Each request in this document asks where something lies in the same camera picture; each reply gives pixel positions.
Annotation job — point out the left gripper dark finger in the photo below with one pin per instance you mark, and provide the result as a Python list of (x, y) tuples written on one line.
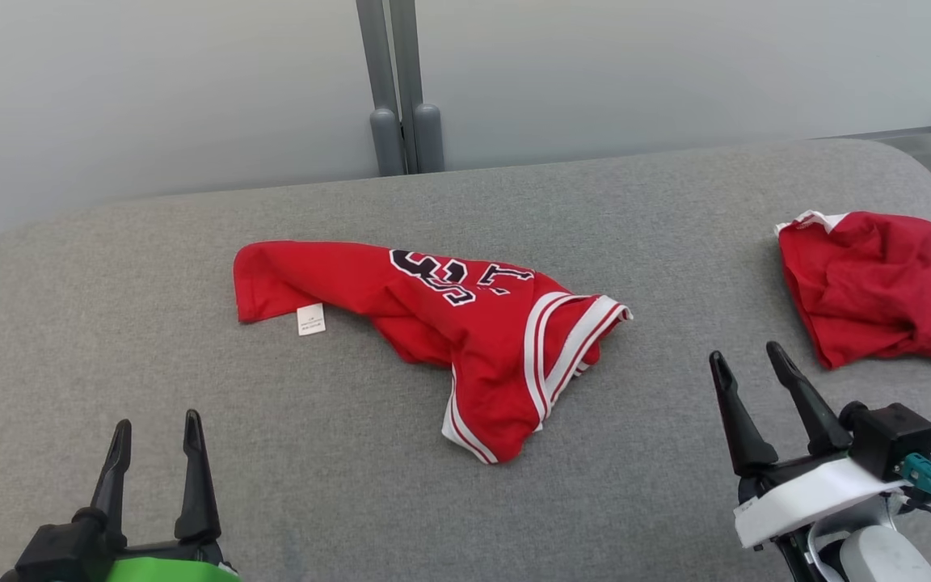
[(197, 493), (114, 485)]

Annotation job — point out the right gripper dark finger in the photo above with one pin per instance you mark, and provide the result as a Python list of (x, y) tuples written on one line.
[(744, 436), (817, 420)]

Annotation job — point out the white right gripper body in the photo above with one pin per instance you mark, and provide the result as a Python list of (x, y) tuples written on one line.
[(813, 501)]

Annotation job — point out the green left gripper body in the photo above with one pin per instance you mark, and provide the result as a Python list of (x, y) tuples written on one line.
[(174, 570)]

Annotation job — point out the red white-striped basketball shorts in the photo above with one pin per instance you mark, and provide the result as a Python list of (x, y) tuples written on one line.
[(869, 283)]

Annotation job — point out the red white-trimmed basketball jersey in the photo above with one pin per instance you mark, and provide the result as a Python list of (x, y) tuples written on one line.
[(482, 356)]

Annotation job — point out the grey fabric sofa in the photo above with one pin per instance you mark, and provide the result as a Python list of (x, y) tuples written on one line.
[(191, 388)]

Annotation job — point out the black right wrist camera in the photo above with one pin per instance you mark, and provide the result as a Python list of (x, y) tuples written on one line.
[(890, 436)]

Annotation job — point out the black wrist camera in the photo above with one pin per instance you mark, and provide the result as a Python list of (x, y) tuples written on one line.
[(53, 554), (890, 436)]

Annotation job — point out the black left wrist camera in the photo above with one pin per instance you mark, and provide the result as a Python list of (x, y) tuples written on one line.
[(53, 554)]

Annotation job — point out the grey wall base rail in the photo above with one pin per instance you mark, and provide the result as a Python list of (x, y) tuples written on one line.
[(902, 132)]

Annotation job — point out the grey partition post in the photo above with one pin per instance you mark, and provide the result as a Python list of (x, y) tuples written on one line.
[(413, 65), (377, 65)]

